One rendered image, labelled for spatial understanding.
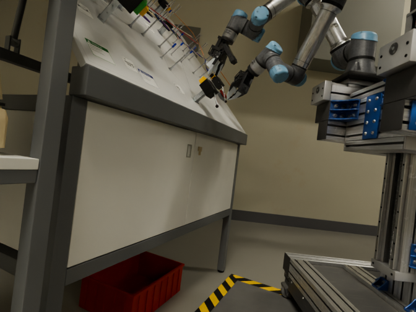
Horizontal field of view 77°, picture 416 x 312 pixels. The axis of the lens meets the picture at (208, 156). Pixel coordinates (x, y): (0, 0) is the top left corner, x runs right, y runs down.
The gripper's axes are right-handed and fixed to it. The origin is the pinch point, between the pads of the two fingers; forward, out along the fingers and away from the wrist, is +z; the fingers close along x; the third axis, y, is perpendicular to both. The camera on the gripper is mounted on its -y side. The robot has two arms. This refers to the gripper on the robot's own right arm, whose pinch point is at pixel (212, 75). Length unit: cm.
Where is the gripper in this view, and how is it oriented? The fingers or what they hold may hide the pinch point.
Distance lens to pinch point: 150.9
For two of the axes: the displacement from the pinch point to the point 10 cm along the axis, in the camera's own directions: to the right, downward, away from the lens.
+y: -7.9, -5.2, 3.3
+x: -3.9, 0.0, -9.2
